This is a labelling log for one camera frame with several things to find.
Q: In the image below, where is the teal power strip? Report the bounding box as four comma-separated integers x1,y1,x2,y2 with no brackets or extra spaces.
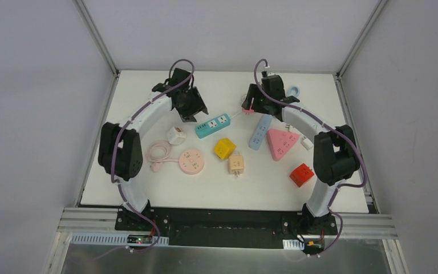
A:
195,114,231,139

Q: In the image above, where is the white tiger cube socket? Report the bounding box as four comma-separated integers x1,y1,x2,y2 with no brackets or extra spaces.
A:
166,126,186,146

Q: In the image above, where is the pink plug adapter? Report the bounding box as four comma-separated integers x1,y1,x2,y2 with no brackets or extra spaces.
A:
242,108,255,114

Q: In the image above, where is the yellow cube socket adapter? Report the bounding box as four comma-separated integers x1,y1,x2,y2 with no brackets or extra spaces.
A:
213,138,237,160

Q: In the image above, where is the pink triangular power socket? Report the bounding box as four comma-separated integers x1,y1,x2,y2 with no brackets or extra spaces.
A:
266,128,300,162

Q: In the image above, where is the white USB charger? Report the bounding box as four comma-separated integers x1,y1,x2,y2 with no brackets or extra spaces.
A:
301,137,314,151

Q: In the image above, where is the beige cube socket adapter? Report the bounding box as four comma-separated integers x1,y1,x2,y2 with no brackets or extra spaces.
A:
228,155,245,177

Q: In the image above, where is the red cube socket adapter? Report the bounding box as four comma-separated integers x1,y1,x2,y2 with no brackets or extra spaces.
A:
289,163,314,187

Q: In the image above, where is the round pink socket base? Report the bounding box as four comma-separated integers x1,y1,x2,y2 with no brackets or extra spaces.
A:
178,149,205,175

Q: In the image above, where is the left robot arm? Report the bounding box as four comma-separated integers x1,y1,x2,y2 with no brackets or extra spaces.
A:
98,68,208,231

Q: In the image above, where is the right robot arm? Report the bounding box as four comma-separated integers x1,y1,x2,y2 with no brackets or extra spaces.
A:
242,74,360,234

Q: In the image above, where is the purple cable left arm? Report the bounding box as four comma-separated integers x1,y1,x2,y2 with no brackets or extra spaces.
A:
110,59,196,254

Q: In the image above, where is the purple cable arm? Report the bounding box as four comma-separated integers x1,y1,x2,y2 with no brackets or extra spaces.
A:
253,58,368,258
110,59,196,254

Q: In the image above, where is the white coiled cable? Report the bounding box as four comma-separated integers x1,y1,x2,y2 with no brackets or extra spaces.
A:
229,95,248,120

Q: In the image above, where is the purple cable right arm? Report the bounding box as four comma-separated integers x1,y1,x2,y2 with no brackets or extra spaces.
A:
253,58,368,258

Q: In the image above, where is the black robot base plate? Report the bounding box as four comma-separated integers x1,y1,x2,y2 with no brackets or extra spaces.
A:
115,206,338,249

